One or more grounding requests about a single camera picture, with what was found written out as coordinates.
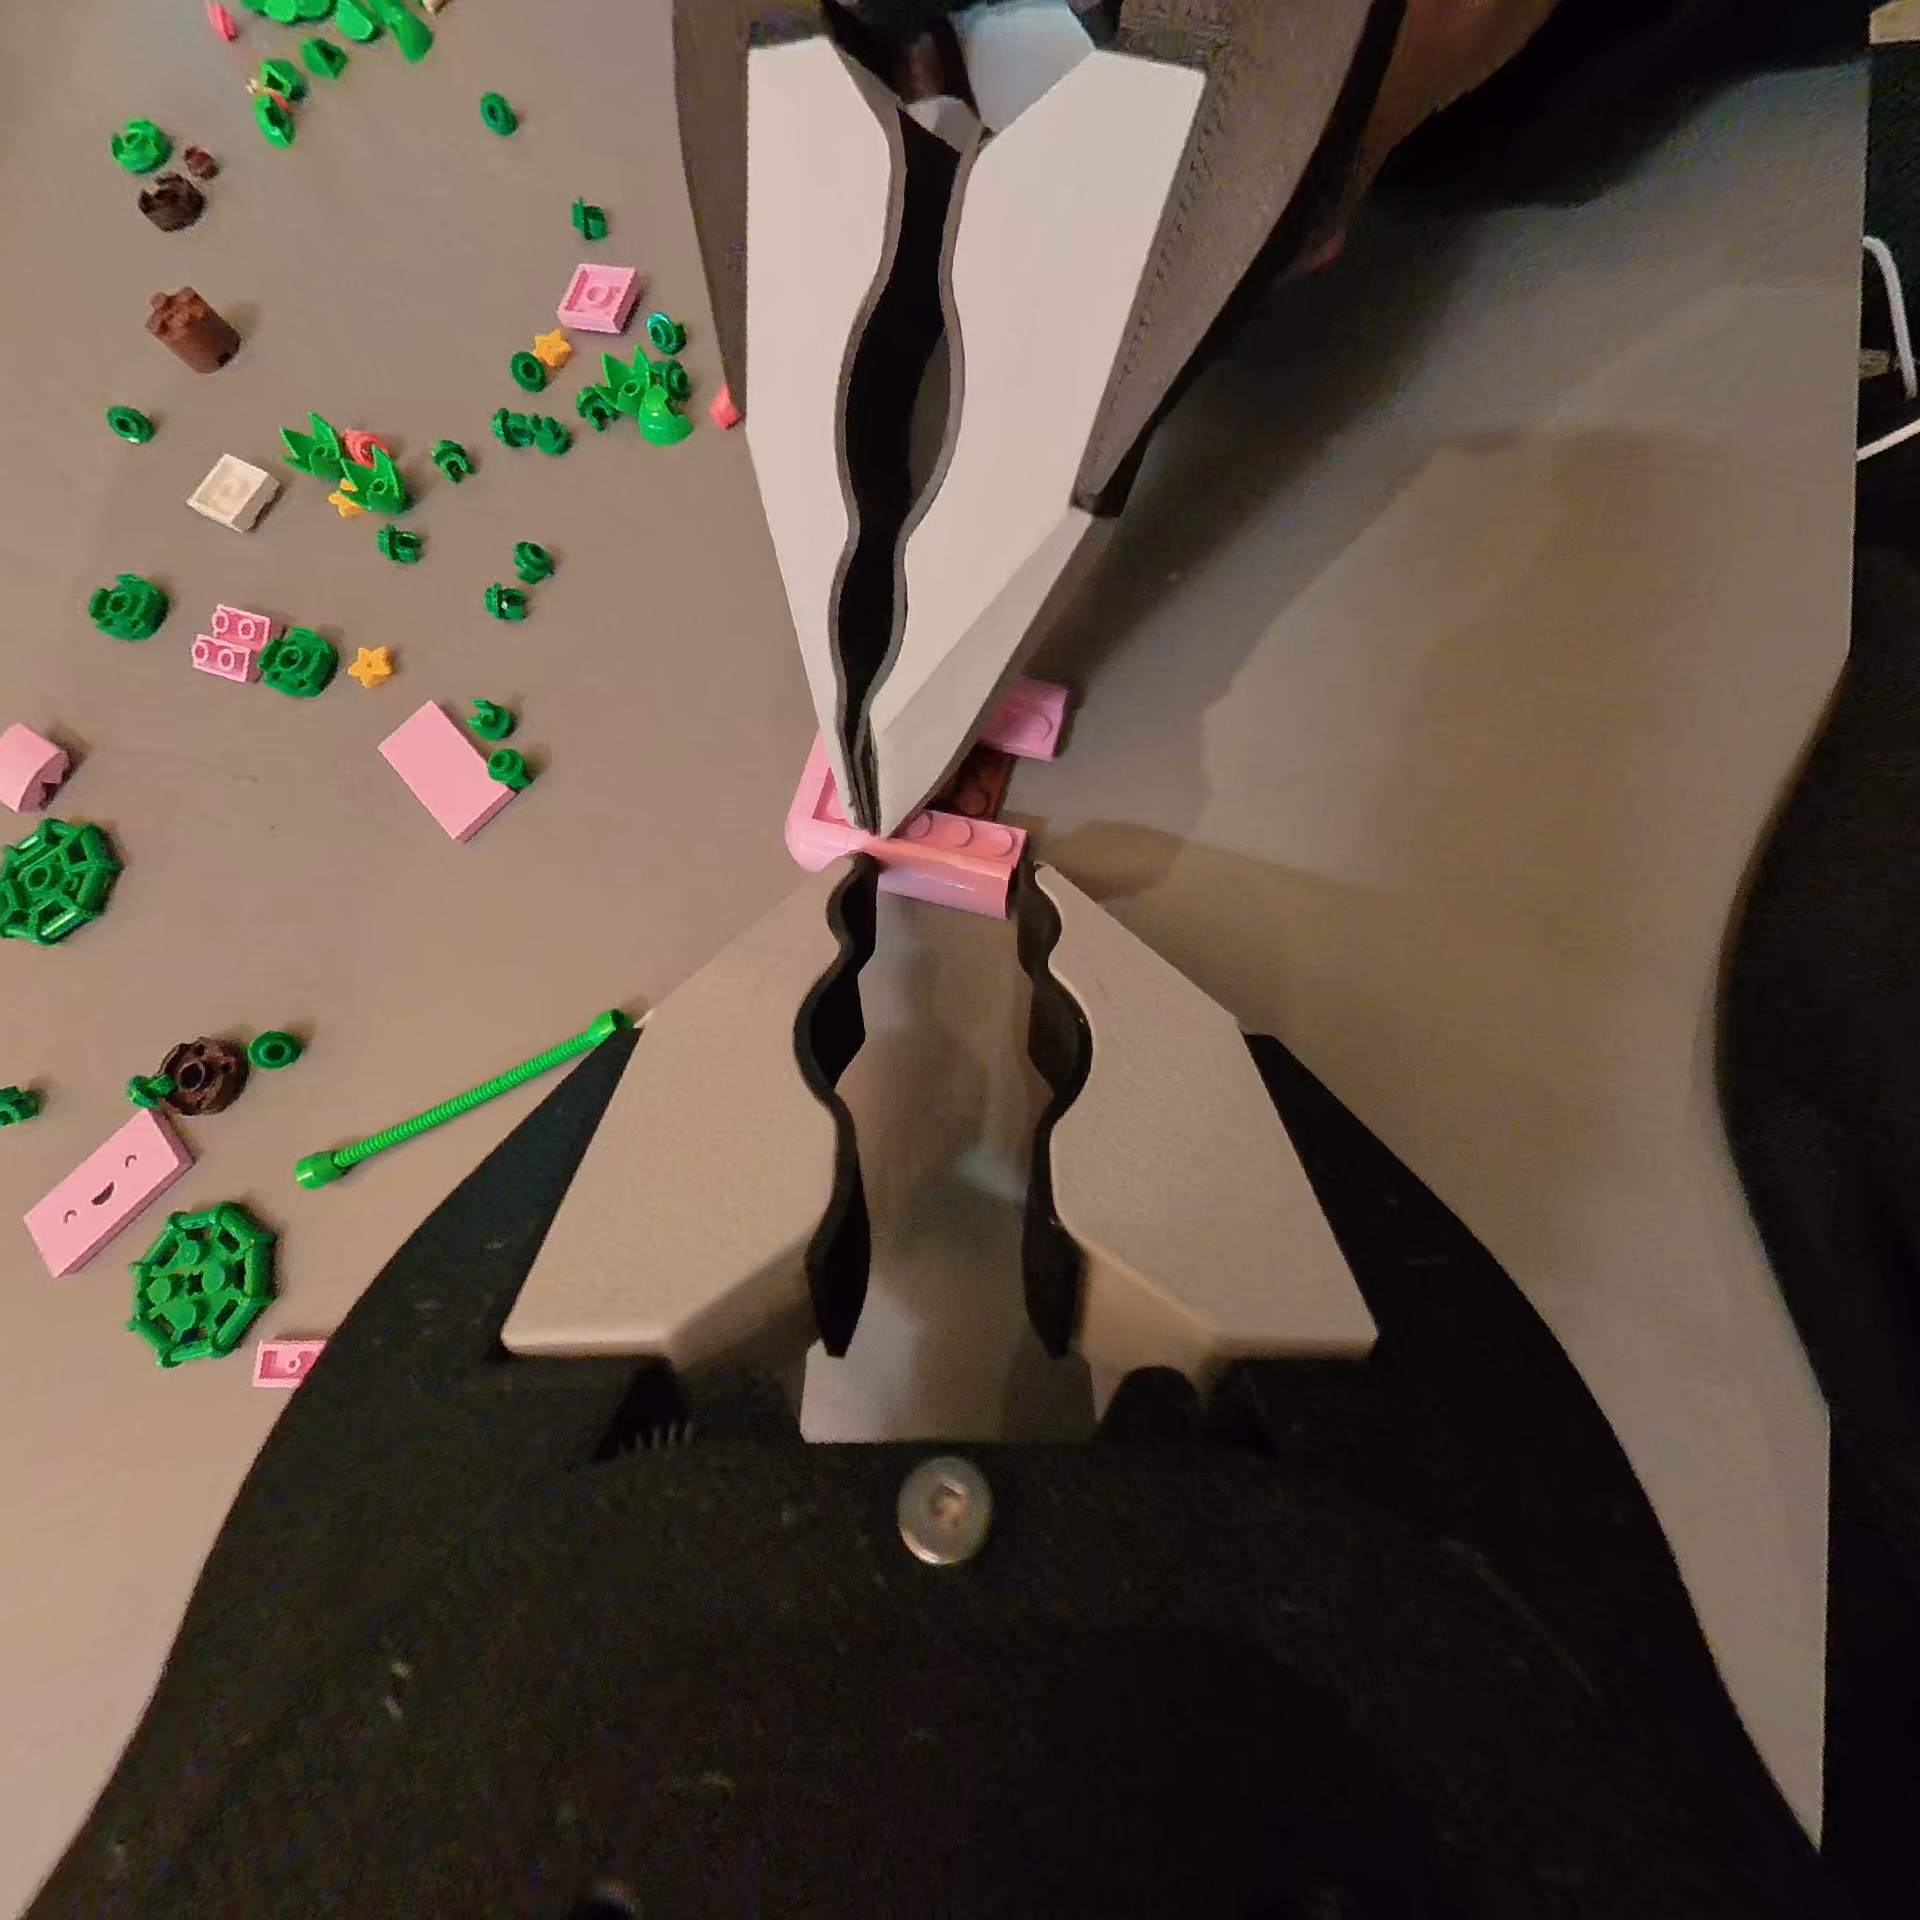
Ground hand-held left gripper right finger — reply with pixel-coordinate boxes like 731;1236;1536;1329
1017;862;1382;1408

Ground white cable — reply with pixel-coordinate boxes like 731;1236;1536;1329
1856;231;1920;460

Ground brown round brick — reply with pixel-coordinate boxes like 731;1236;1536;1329
143;289;243;375

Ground scattered small green clips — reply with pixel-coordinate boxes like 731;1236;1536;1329
375;199;616;794

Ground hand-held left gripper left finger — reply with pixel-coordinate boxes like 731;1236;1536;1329
497;862;879;1441

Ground pink curved brick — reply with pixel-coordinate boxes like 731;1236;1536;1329
784;737;879;875
0;723;85;811

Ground green stick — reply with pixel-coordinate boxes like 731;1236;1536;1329
294;1009;632;1192

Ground large pink smooth tile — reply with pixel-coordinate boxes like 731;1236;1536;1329
377;700;521;841

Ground person's right hand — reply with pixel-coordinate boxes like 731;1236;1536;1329
1345;0;1519;231

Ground white square tile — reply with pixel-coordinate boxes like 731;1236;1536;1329
187;456;280;536

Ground pink arched brick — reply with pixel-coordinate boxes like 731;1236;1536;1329
873;815;1037;921

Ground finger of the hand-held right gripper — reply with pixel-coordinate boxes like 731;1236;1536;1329
742;41;965;831
873;65;1211;838

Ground pink face tile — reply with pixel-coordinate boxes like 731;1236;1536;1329
23;1112;197;1280

